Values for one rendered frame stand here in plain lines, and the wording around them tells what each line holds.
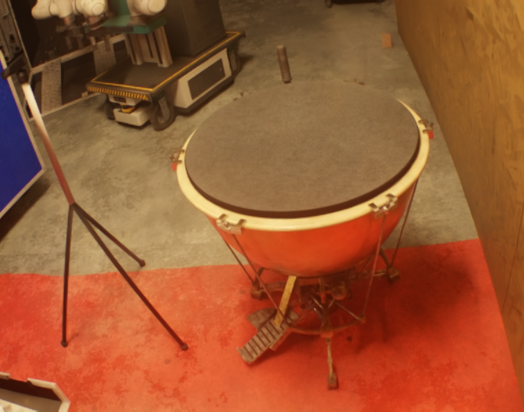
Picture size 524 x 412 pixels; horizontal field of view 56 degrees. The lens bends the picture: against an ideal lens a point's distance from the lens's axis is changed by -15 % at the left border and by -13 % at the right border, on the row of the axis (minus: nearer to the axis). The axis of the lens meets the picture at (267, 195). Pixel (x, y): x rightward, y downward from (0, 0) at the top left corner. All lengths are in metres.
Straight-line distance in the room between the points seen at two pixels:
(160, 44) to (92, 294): 1.66
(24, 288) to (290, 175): 1.69
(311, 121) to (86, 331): 1.31
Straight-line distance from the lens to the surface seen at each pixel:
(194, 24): 3.50
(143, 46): 3.66
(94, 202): 3.04
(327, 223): 1.28
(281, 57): 1.90
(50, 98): 4.53
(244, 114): 1.70
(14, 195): 3.07
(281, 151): 1.50
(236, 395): 1.94
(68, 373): 2.25
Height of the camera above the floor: 1.62
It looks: 37 degrees down
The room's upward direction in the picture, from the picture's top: 12 degrees counter-clockwise
